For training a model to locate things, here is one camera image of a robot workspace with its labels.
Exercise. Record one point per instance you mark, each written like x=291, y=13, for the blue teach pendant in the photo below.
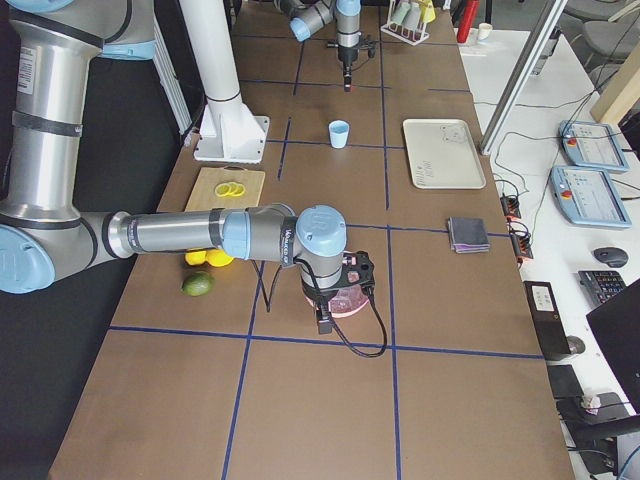
x=586, y=196
x=590, y=144

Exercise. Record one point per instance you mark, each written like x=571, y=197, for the yellow cup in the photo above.
x=428, y=13

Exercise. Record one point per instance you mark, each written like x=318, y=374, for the wooden cutting board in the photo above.
x=203, y=198

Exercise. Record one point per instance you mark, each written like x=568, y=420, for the black computer mouse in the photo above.
x=613, y=257

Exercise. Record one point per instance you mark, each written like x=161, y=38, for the aluminium frame post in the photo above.
x=529, y=55

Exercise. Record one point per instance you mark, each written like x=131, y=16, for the black keyboard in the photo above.
x=601, y=285

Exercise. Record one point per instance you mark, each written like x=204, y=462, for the upper blue teach pendant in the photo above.
x=590, y=144

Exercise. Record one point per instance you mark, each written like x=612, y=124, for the white wire cup rack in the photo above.
x=398, y=32

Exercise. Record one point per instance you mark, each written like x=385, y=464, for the lemon slices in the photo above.
x=230, y=189

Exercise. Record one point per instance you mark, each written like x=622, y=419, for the pink bowl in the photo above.
x=341, y=302

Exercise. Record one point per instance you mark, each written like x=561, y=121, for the folded grey cloth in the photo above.
x=467, y=235

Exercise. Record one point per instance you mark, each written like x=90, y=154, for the white paper cup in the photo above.
x=483, y=31

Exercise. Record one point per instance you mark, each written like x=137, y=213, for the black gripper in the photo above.
x=346, y=54
x=317, y=297

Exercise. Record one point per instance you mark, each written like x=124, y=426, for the white mast base plate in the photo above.
x=231, y=133

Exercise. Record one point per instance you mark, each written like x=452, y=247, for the white camera mast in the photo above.
x=208, y=31

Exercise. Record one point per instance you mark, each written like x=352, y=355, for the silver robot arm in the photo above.
x=44, y=238
x=307, y=19

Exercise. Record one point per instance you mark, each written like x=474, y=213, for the yellow lemon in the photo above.
x=218, y=258
x=196, y=257

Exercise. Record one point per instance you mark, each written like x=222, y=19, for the clear ice cubes pile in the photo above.
x=348, y=301

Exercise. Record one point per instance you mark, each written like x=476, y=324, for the orange black power strip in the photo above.
x=519, y=233

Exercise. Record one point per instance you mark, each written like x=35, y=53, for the lower blue teach pendant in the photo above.
x=586, y=196

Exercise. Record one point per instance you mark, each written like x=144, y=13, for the black box with label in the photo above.
x=546, y=319

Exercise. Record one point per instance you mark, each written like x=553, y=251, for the grey office chair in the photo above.
x=615, y=38

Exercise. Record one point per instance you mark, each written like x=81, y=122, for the grey cup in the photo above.
x=412, y=18

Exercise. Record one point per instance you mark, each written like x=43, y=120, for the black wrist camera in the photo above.
x=368, y=44
x=358, y=271

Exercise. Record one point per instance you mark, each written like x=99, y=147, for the black laptop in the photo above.
x=615, y=327

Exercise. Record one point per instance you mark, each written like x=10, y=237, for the red bottle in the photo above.
x=469, y=14

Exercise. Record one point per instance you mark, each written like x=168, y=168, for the beige bear tray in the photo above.
x=442, y=154

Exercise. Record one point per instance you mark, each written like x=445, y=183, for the light blue cup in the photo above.
x=338, y=133

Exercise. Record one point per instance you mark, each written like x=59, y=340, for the mint green cup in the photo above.
x=399, y=12

